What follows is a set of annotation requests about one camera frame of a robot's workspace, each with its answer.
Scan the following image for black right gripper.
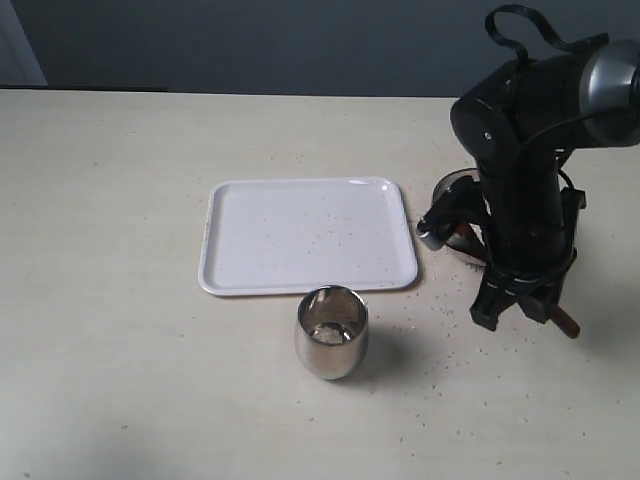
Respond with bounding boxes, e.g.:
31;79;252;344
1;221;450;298
416;148;586;331

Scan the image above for brown wooden spoon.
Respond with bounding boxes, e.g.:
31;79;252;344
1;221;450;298
481;247;580;339

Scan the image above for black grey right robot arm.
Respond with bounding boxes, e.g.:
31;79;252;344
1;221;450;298
417;40;639;338

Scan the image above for steel bowl of rice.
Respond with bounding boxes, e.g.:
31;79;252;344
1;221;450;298
431;168;486;268

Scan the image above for shiny metal cup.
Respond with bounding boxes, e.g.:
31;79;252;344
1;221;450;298
295;285;369;381

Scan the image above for white rectangular tray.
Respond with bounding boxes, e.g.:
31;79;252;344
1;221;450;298
198;177;419;297

